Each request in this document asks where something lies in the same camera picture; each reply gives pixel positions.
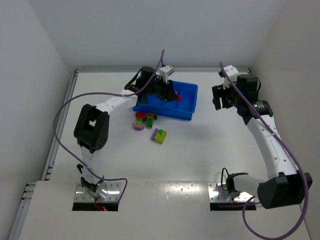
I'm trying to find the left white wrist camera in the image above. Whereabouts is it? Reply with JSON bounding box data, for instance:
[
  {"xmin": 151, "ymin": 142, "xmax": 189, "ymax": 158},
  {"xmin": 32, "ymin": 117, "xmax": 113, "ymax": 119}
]
[{"xmin": 158, "ymin": 65, "xmax": 175, "ymax": 83}]

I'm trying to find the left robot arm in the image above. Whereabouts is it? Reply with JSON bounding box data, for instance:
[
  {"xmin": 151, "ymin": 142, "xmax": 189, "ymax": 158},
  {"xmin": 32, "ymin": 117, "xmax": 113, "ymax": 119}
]
[{"xmin": 73, "ymin": 65, "xmax": 179, "ymax": 198}]

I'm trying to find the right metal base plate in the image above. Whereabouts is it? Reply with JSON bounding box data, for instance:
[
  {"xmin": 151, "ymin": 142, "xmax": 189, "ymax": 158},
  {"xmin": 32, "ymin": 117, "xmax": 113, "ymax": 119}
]
[{"xmin": 207, "ymin": 182, "xmax": 252, "ymax": 204}]

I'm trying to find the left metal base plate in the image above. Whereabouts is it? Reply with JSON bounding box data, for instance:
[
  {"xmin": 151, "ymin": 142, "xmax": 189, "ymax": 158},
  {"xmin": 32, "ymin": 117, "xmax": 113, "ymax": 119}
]
[{"xmin": 74, "ymin": 181, "xmax": 122, "ymax": 204}]

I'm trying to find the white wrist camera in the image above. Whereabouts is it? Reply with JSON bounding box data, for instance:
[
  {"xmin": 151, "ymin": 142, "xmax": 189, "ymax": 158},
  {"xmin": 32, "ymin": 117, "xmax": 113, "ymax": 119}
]
[
  {"xmin": 158, "ymin": 65, "xmax": 175, "ymax": 83},
  {"xmin": 219, "ymin": 65, "xmax": 239, "ymax": 89}
]

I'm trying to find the lime long lego brick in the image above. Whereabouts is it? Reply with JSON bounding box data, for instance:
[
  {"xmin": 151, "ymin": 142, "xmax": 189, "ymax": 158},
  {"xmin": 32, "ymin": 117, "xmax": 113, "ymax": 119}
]
[{"xmin": 155, "ymin": 132, "xmax": 167, "ymax": 144}]

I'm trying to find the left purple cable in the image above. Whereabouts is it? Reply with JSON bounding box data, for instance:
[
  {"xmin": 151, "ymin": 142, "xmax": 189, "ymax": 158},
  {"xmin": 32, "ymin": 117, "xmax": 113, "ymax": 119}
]
[{"xmin": 54, "ymin": 49, "xmax": 166, "ymax": 201}]

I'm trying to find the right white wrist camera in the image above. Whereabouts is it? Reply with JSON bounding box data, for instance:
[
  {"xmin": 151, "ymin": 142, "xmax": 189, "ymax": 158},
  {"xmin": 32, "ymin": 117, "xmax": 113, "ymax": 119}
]
[{"xmin": 219, "ymin": 65, "xmax": 239, "ymax": 89}]

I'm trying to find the blue divided sorting bin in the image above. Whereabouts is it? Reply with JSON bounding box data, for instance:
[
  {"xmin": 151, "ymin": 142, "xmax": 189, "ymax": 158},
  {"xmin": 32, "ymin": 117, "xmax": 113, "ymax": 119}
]
[{"xmin": 132, "ymin": 81, "xmax": 198, "ymax": 121}]

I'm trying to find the green red lego stack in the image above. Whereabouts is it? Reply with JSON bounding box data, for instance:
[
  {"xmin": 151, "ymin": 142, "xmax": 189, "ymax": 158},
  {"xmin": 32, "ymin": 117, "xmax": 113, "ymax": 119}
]
[{"xmin": 145, "ymin": 113, "xmax": 158, "ymax": 129}]

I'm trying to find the purple cable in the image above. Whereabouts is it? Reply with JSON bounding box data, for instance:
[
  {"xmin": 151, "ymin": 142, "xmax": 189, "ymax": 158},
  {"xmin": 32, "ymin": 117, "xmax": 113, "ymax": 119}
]
[
  {"xmin": 219, "ymin": 61, "xmax": 311, "ymax": 240},
  {"xmin": 54, "ymin": 49, "xmax": 166, "ymax": 201}
]

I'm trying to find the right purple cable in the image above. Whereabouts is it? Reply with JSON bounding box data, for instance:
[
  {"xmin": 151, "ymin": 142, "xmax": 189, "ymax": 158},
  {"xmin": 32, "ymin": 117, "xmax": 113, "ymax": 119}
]
[{"xmin": 219, "ymin": 61, "xmax": 311, "ymax": 240}]

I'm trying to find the red round lego piece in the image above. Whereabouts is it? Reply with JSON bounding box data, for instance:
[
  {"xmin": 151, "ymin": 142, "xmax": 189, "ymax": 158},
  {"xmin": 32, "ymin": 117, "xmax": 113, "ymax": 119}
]
[{"xmin": 135, "ymin": 112, "xmax": 147, "ymax": 121}]

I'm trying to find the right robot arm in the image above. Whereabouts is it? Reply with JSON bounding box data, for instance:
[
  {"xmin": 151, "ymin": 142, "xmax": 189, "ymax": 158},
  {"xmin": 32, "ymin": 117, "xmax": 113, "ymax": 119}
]
[{"xmin": 212, "ymin": 74, "xmax": 305, "ymax": 209}]

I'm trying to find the metal base plate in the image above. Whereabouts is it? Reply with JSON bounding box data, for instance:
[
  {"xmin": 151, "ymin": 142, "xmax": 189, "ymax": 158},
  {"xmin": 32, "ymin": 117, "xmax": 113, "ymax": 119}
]
[
  {"xmin": 74, "ymin": 181, "xmax": 122, "ymax": 204},
  {"xmin": 207, "ymin": 182, "xmax": 252, "ymax": 204}
]

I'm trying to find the purple butterfly lego stack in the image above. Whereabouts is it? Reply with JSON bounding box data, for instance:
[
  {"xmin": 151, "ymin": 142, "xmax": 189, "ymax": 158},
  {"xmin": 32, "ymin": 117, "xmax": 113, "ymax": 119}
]
[{"xmin": 132, "ymin": 117, "xmax": 145, "ymax": 131}]

